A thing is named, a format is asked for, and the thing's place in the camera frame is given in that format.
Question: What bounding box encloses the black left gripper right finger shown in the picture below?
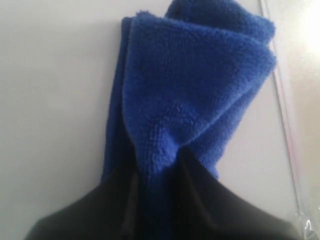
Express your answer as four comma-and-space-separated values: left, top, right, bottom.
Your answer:
173, 147, 299, 240

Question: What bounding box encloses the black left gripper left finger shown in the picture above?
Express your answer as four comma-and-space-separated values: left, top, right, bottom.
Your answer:
25, 155, 150, 240

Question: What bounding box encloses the blue microfiber cloth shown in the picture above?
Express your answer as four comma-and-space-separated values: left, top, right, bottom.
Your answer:
101, 0, 276, 240

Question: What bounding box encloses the aluminium framed whiteboard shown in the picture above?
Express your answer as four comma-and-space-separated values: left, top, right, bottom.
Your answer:
0, 0, 312, 240

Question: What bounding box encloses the clear tape front right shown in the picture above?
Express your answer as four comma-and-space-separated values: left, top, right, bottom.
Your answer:
293, 205, 320, 240

